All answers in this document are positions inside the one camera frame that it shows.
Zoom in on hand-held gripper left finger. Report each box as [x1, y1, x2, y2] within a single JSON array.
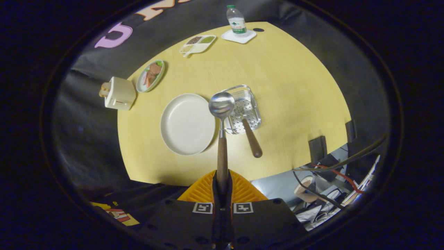
[[140, 169, 223, 250]]

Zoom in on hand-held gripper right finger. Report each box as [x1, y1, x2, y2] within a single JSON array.
[[222, 169, 307, 250]]

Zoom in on wooden handled metal spoon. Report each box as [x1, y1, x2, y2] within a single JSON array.
[[208, 92, 236, 195]]

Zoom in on wooden handled metal fork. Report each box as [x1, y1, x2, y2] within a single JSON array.
[[233, 101, 263, 158]]

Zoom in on beige round object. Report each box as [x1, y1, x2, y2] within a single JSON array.
[[294, 175, 315, 203]]

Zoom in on pile of papers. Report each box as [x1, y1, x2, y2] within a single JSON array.
[[297, 155, 381, 231]]

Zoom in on black table clamp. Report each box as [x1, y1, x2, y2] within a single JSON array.
[[308, 136, 328, 164], [345, 120, 357, 143]]

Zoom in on large white round plate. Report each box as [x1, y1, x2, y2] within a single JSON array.
[[160, 93, 216, 156]]

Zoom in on black backdrop cloth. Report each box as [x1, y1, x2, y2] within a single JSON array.
[[52, 0, 392, 195]]

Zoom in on green rimmed food plate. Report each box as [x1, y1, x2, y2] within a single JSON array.
[[136, 60, 165, 93]]

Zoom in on cream white toaster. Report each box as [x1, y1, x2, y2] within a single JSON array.
[[104, 76, 137, 111]]

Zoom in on sliced meat pieces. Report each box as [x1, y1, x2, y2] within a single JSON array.
[[142, 63, 162, 88]]

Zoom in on white divided condiment dish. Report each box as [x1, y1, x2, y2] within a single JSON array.
[[179, 34, 216, 58]]

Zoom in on white square coaster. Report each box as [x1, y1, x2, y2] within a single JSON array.
[[221, 29, 257, 44]]

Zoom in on clear plastic water bottle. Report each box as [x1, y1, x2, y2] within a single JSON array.
[[227, 5, 247, 35]]

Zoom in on thin black cable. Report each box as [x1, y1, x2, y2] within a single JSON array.
[[292, 170, 345, 210]]

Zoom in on thin red cable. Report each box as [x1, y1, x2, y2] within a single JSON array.
[[310, 163, 365, 194]]

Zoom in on thick dark cable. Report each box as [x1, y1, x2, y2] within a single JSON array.
[[293, 134, 389, 172]]

